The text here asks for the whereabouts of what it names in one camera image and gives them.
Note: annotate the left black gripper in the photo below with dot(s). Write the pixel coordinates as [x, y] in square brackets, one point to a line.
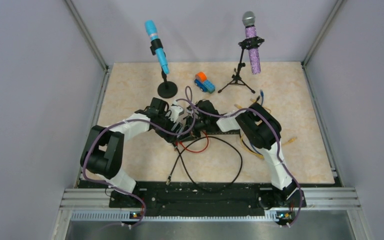
[168, 136]

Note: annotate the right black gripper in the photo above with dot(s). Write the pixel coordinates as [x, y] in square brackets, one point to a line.
[194, 134]

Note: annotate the white small hub box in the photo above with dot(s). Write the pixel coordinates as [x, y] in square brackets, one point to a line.
[178, 127]

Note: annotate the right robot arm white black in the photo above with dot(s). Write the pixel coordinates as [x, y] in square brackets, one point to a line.
[263, 132]

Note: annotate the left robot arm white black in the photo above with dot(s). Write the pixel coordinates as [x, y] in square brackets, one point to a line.
[103, 151]

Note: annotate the colourful toy block truck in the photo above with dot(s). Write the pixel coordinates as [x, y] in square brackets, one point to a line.
[202, 82]

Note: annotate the cyan microphone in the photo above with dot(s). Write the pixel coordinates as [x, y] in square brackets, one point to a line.
[156, 47]

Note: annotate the black tripod mic stand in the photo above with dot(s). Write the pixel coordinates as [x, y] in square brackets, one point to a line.
[240, 76]

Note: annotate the purple glitter microphone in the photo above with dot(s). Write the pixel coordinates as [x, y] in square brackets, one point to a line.
[248, 20]

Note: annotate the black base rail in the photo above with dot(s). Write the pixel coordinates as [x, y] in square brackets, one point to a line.
[211, 199]

